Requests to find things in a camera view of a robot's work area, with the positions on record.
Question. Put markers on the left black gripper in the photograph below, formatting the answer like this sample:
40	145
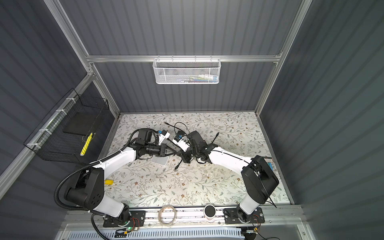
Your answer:
163	150

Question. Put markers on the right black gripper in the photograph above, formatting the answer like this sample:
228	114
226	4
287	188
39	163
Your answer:
186	159

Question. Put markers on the white network switch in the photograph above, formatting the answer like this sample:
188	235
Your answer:
162	161

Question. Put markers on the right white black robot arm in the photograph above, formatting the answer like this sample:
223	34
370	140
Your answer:
259	179

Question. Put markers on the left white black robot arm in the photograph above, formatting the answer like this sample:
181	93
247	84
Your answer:
84	190

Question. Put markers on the clear tape roll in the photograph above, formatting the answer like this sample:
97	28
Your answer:
167	215

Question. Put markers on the pack of coloured markers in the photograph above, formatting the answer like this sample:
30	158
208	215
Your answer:
270	162

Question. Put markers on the yellow green marker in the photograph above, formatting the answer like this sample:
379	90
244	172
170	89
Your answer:
86	145

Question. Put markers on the black foam pad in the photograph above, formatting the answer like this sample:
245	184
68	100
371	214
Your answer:
83	124

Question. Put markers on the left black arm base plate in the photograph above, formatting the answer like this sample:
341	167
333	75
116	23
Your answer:
128	219

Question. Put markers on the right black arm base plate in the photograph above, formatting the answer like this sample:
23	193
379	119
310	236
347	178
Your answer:
238	216

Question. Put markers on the white wire mesh basket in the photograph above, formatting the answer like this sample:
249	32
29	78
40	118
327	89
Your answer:
187	73

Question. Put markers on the black wire basket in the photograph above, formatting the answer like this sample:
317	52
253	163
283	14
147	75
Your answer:
50	143

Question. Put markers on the aluminium front rail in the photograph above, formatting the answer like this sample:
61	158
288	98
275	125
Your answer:
194	217

